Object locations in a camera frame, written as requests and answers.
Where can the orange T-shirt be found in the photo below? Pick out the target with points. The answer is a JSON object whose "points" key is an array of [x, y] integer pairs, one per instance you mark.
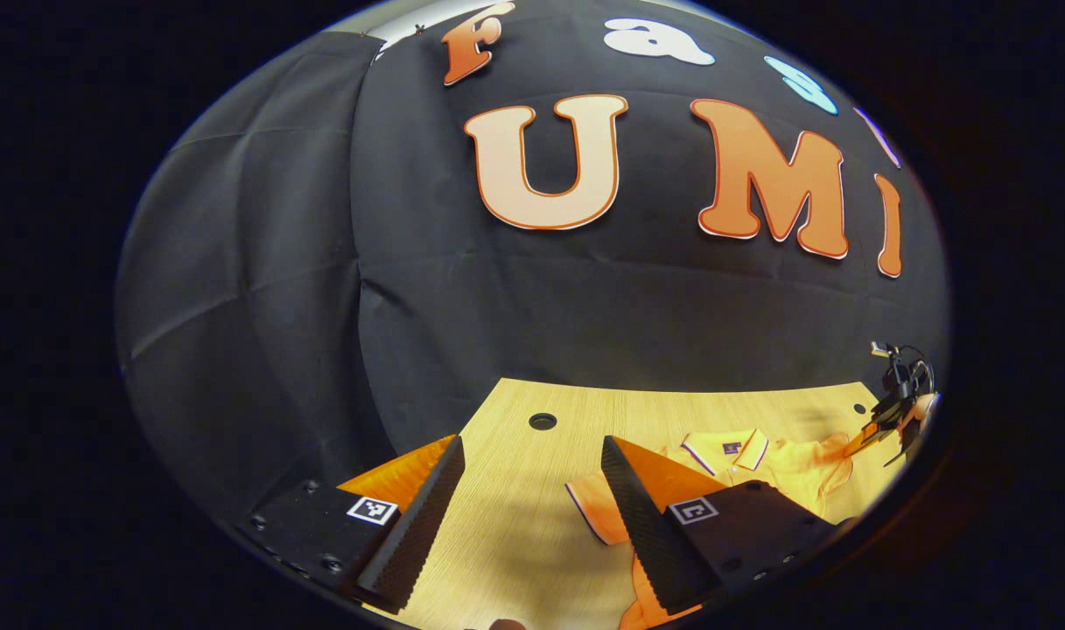
{"points": [[795, 468]]}

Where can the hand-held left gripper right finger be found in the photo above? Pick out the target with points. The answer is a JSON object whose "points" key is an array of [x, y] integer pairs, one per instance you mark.
{"points": [[646, 534]]}

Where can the dark grey side cloth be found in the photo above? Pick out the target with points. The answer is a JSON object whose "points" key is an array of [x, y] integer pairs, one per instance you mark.
{"points": [[234, 289]]}

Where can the black backdrop cloth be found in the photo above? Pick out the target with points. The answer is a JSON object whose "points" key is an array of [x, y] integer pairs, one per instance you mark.
{"points": [[628, 306]]}

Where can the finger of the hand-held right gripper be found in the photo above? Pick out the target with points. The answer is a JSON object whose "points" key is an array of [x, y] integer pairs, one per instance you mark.
{"points": [[873, 435]]}

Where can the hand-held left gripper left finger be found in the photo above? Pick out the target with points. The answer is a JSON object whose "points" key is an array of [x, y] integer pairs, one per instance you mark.
{"points": [[418, 525]]}

